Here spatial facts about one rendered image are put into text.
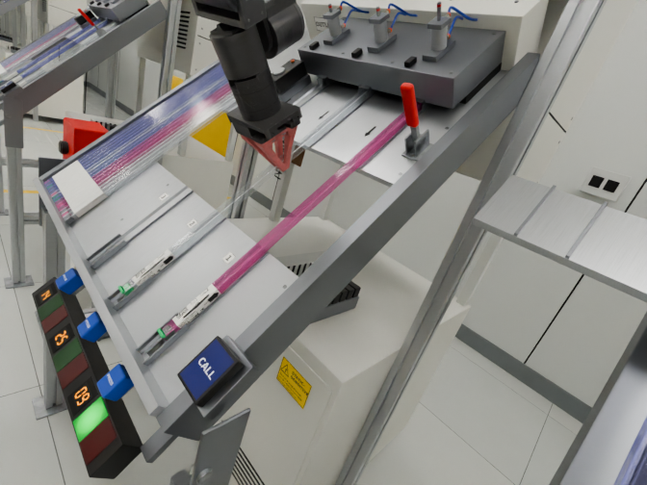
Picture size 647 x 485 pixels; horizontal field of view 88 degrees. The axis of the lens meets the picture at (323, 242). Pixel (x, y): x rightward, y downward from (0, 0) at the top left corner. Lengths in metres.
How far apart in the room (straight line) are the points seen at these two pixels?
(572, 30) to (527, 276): 1.61
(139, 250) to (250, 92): 0.29
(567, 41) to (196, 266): 0.63
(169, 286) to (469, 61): 0.52
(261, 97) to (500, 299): 1.93
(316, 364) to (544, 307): 1.67
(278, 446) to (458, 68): 0.79
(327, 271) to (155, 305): 0.23
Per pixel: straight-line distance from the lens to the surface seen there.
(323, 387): 0.68
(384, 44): 0.65
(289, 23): 0.51
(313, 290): 0.39
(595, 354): 2.20
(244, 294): 0.42
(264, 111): 0.48
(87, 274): 0.58
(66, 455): 1.28
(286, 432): 0.81
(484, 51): 0.60
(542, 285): 2.15
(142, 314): 0.50
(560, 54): 0.68
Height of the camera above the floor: 1.04
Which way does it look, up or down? 21 degrees down
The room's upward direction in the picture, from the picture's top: 18 degrees clockwise
